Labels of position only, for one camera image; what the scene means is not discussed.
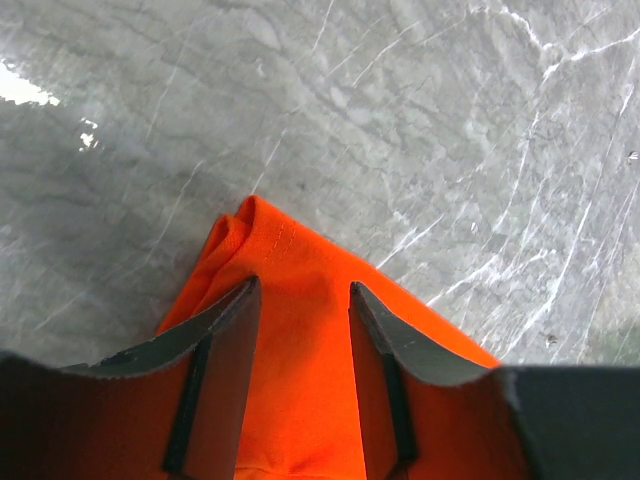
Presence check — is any orange t shirt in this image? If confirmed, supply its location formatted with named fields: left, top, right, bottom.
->
left=161, top=196, right=496, bottom=479

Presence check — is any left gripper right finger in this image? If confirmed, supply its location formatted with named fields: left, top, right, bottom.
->
left=349, top=283, right=639, bottom=479

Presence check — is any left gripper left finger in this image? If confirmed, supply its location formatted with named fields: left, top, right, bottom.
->
left=1, top=278, right=261, bottom=479

